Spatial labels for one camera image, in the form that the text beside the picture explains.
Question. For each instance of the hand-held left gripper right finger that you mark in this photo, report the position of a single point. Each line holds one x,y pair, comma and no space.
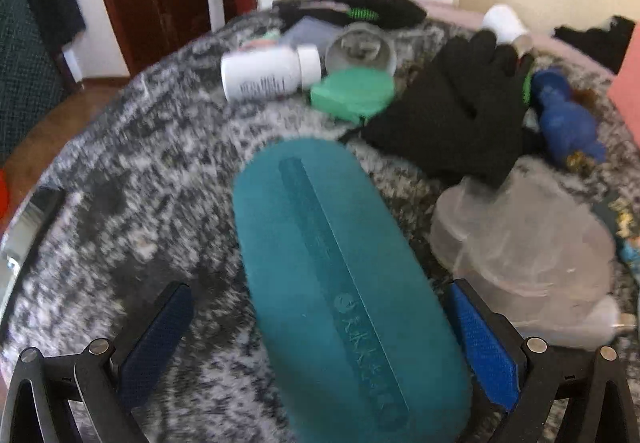
480,348

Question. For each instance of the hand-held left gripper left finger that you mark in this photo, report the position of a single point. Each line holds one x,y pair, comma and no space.
155,338

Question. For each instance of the teal glasses case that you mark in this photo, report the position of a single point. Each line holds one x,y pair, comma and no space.
325,273

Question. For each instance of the black knit glove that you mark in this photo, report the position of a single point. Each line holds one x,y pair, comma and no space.
450,123

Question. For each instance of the blue plush toy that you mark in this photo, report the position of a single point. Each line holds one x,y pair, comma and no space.
565,120

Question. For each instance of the white pill bottle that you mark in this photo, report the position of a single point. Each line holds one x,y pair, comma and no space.
260,73

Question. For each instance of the pink storage box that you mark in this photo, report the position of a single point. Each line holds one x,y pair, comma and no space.
627,93

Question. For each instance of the grey speckled blanket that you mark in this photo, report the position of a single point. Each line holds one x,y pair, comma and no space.
150,148

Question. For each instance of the small pink green packet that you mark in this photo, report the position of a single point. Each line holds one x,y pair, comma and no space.
260,42

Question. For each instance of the mauve bed sheet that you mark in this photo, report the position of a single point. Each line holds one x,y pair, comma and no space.
545,40

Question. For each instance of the dark green patterned cloth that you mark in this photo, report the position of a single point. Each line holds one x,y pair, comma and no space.
20,48

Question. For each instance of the clear glass jar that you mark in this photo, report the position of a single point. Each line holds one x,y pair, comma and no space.
360,48

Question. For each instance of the black crumpled cloth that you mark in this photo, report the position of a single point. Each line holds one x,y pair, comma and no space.
595,40

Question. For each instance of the grey blue pouch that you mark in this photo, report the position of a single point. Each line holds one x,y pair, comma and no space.
312,30

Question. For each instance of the black green glove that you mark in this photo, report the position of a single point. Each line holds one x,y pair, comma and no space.
380,3

